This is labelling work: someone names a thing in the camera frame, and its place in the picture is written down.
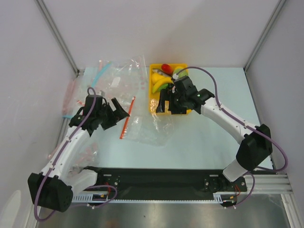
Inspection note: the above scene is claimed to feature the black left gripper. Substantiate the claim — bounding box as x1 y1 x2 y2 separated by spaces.
96 98 129 130

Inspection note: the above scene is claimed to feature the clear orange-zipper zip bag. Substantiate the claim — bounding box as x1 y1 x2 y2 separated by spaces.
120 95 174 146

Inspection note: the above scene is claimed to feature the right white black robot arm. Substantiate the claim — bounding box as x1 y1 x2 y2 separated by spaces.
156 76 273 190

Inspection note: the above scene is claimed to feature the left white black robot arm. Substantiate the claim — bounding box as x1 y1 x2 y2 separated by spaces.
28 95 129 212

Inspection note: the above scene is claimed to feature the clear small orange-zipper bag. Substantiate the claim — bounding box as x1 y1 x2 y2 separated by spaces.
76 100 85 106

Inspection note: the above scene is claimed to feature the clear blue-zipper zip bag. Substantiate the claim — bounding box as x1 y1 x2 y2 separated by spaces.
84 60 112 95

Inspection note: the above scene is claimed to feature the clear pink-zipper zip bag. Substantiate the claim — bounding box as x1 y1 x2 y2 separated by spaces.
62 79 78 118

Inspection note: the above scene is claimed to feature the yellow plastic bin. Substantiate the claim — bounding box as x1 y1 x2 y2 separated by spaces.
147 63 192 115

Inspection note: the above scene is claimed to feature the yellow toy banana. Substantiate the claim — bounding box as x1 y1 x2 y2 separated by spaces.
152 77 173 94

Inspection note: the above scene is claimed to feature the red toy mango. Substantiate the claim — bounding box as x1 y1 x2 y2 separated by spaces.
161 64 174 75

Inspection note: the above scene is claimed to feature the grey toy fish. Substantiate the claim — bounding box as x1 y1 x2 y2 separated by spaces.
152 68 164 75

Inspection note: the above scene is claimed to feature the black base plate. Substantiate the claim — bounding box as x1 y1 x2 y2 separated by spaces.
86 166 247 201

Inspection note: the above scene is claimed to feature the white slotted cable duct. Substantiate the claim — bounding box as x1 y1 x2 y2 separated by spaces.
72 193 236 204

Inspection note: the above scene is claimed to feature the left aluminium corner post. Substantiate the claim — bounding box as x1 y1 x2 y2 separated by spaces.
34 0 79 76

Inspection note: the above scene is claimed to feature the aluminium corner post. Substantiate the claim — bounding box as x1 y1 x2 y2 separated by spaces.
243 0 288 74
34 0 79 76

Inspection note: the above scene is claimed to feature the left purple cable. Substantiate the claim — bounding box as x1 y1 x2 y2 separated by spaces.
33 86 118 221

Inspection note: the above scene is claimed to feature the aluminium front rail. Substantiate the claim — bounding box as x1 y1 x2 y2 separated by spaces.
71 173 293 197

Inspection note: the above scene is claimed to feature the right aluminium corner post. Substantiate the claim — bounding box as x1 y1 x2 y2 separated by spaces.
243 0 288 74

